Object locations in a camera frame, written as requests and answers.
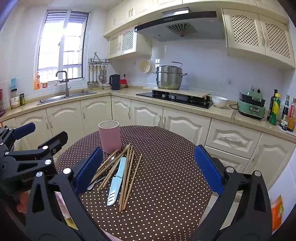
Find beige kitchen countertop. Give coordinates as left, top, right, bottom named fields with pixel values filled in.
left=0, top=87, right=296, bottom=144

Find cream upper cabinet row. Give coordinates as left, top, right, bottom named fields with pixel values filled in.
left=103, top=0, right=289, bottom=37

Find orange packet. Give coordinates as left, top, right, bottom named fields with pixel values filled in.
left=270, top=196, right=284, bottom=230

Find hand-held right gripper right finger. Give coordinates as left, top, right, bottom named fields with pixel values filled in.
left=192, top=145, right=273, bottom=241

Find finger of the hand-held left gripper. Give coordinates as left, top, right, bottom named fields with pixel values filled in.
left=0, top=122, right=36, bottom=152
left=3, top=131, right=68, bottom=176

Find steel faucet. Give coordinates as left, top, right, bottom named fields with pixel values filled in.
left=55, top=71, right=71, bottom=96

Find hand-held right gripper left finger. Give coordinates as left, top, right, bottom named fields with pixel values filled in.
left=25, top=146, right=109, bottom=241

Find brown polka dot tablecloth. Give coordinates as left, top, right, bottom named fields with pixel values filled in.
left=54, top=126, right=213, bottom=241

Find dark sauce bottle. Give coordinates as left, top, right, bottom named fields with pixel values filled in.
left=280, top=95, right=290, bottom=130

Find small cream lattice cabinet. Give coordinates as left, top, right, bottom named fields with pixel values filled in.
left=107, top=25, right=152, bottom=59

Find dark glass bottle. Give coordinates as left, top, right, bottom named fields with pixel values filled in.
left=267, top=89, right=278, bottom=121

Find range hood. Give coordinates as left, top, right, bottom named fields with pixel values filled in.
left=134, top=7, right=226, bottom=42

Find black electric kettle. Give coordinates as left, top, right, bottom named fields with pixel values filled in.
left=109, top=74, right=121, bottom=91

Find clear seasoning jar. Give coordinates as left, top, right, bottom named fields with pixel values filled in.
left=10, top=88, right=21, bottom=109

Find pink utensil holder cup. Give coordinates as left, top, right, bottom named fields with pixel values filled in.
left=98, top=120, right=122, bottom=154

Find steel steamer pot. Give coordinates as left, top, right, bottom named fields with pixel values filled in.
left=153, top=61, right=188, bottom=90

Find green electric cooker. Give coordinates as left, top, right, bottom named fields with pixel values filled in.
left=237, top=86, right=266, bottom=120

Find wire utensil rack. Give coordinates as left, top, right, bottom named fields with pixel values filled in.
left=88, top=52, right=112, bottom=65

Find green oil bottle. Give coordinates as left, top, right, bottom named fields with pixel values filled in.
left=269, top=93, right=281, bottom=126

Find window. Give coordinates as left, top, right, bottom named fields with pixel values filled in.
left=35, top=9, right=89, bottom=81

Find bunch of wooden chopsticks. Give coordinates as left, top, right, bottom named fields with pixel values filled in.
left=91, top=143, right=143, bottom=212

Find black gas cooktop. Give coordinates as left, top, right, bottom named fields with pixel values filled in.
left=136, top=89, right=213, bottom=109

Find brown sauce bottle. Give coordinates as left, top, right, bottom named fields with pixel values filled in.
left=287, top=98, right=296, bottom=132

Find person's left hand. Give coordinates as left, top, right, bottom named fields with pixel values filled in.
left=16, top=191, right=30, bottom=213

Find large cream lattice cabinet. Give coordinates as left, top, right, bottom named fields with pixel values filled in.
left=221, top=8, right=294, bottom=70

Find pink patterned cloth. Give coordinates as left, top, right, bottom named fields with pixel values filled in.
left=54, top=191, right=78, bottom=230

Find white bowl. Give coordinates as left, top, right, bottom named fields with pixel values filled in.
left=211, top=96, right=229, bottom=108

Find cream base cabinets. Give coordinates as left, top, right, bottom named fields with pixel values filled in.
left=0, top=95, right=296, bottom=193

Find steel sink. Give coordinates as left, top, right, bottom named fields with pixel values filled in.
left=37, top=90, right=96, bottom=106

